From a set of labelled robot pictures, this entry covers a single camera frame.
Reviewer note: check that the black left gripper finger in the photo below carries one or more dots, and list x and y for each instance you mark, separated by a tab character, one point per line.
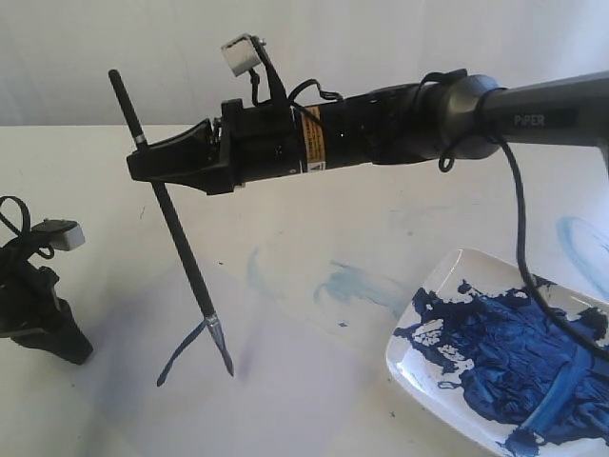
67	341

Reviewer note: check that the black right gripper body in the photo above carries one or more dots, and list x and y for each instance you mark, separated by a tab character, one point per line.
262	143

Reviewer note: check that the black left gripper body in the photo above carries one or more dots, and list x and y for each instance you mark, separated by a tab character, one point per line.
29	304

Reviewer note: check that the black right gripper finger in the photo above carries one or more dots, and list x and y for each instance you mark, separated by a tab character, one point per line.
207	133
190	165

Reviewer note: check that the black paintbrush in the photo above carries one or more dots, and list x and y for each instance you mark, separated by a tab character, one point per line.
189	263

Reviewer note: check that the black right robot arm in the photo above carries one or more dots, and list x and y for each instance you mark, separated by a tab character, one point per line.
447	116

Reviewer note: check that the white sheet of paper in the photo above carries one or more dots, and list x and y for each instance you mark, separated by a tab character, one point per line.
292	387

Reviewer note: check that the white plate with blue paint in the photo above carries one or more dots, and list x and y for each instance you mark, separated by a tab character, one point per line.
474	349

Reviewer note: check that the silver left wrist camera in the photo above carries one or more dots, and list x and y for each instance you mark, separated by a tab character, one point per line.
60	234

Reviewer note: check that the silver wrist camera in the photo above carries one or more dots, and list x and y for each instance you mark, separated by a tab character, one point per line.
243	53
60	234

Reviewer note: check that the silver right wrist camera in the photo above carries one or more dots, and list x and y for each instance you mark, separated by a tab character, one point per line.
243	53

